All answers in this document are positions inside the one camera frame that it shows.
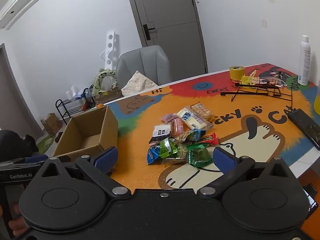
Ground yellow plastic clips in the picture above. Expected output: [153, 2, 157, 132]
[241, 70, 258, 85]

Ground dotted cream cushion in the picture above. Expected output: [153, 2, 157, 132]
[121, 70, 157, 97]

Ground green floor mat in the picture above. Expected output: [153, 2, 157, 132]
[37, 134, 56, 153]

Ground orange pink snack packet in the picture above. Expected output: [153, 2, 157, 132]
[171, 119, 185, 137]

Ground large white and purple packet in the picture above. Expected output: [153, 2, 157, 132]
[177, 107, 213, 130]

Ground small brown floor carton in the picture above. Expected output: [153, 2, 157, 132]
[41, 113, 62, 135]

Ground red strip snack packet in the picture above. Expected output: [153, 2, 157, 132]
[194, 133, 219, 146]

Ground white spray bottle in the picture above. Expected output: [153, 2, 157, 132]
[297, 35, 312, 85]

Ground grey chair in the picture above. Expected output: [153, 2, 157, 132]
[116, 45, 172, 90]

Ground teal green snack packet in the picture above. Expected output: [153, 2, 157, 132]
[187, 129, 206, 142]

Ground black shoe rack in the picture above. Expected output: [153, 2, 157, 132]
[55, 89, 97, 125]

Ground yellow tape roll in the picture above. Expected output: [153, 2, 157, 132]
[229, 66, 246, 80]

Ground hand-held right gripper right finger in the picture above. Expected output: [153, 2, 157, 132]
[196, 146, 298, 201]

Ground grey side door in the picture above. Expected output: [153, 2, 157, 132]
[0, 44, 44, 155]

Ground panda print padded ring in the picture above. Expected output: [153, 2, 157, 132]
[93, 68, 117, 95]

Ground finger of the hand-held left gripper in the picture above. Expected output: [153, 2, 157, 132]
[7, 154, 49, 167]

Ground person's left hand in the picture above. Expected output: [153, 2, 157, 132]
[0, 204, 28, 238]

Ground beige snack packet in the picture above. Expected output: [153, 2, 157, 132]
[174, 132, 189, 145]

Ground taped cardboard carton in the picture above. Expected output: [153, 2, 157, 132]
[99, 86, 124, 104]

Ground black door lock handle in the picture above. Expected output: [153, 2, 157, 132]
[142, 24, 157, 40]

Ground white perforated board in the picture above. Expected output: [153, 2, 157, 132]
[100, 31, 119, 72]

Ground clear bag of trinkets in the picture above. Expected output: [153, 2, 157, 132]
[259, 76, 287, 88]

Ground clear cracker packet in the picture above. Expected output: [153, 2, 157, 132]
[190, 103, 215, 121]

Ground black wire stand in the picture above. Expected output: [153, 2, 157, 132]
[220, 79, 294, 105]

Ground cardboard box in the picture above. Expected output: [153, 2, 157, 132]
[52, 105, 119, 161]

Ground white black-label packet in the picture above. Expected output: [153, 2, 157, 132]
[149, 125, 172, 145]

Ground small pink purple packet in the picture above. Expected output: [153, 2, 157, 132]
[161, 113, 180, 124]

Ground dark cloth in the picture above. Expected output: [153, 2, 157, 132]
[0, 129, 39, 163]

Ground cream snack packet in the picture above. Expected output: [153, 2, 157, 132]
[175, 144, 190, 161]

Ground large green snack packet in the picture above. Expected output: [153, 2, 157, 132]
[186, 145, 213, 168]

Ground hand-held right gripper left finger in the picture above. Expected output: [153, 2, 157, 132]
[37, 146, 132, 201]

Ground small green snack packet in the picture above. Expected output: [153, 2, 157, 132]
[159, 139, 178, 159]

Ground white plastic holder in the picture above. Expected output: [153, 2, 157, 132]
[65, 85, 84, 100]

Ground blue snack packet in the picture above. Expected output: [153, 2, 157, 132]
[147, 145, 163, 166]

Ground colourful cartoon table mat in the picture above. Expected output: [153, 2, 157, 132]
[104, 63, 320, 193]

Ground black smartphone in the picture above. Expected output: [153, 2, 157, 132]
[301, 183, 318, 220]
[286, 109, 320, 151]

